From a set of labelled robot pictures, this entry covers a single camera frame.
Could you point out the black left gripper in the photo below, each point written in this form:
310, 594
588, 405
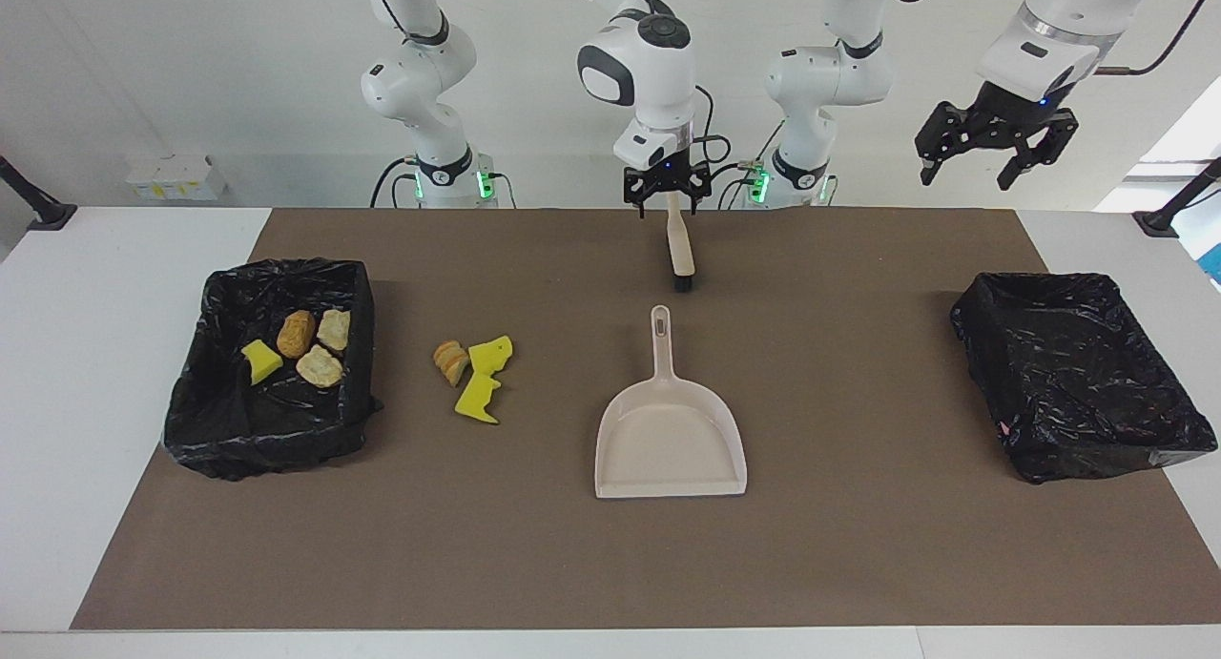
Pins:
1011, 115

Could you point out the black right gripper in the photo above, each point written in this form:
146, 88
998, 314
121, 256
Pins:
668, 175

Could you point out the beige brush black bristles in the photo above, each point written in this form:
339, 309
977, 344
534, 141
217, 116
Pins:
679, 249

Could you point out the yellow sponge chunk with dot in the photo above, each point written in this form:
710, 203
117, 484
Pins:
491, 354

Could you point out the beige plastic dustpan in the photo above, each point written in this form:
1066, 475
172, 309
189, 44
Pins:
668, 440

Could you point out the striped croissant piece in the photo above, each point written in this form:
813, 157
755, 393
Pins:
334, 330
451, 361
320, 366

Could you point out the hook shaped yellow sponge piece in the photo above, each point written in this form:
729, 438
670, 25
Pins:
475, 401

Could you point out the brown oval bread roll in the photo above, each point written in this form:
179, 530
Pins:
296, 335

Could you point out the small yellow sponge wedge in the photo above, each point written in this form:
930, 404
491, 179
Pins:
260, 361

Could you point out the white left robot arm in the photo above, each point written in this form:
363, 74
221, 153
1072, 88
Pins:
820, 77

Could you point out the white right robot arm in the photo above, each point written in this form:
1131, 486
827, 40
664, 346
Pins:
649, 68

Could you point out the black bag bin pink tag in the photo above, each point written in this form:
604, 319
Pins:
1078, 382

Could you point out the black bag lined bin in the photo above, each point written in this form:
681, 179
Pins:
267, 430

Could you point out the blue object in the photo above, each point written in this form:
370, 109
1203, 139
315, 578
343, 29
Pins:
1213, 263

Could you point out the brown table mat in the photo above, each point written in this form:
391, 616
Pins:
610, 545

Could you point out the white small boxes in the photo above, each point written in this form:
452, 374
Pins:
172, 177

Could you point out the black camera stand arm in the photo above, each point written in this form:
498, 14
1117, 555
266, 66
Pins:
1169, 211
38, 206

